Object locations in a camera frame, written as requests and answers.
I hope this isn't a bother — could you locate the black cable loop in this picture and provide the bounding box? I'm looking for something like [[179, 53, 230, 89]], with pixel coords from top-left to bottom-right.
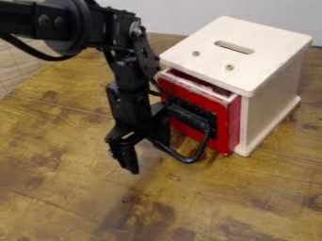
[[147, 76, 166, 97]]

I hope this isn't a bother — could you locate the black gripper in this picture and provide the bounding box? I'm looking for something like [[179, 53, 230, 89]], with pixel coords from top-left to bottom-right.
[[105, 88, 171, 174]]

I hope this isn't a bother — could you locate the white wooden drawer box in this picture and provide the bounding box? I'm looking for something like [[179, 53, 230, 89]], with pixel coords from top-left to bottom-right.
[[161, 16, 312, 156]]

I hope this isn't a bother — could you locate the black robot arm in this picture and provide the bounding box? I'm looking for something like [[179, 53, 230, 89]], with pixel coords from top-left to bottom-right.
[[0, 0, 162, 174]]

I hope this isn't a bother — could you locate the red drawer with black handle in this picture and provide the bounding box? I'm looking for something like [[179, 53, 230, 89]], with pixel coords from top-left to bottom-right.
[[158, 68, 242, 164]]

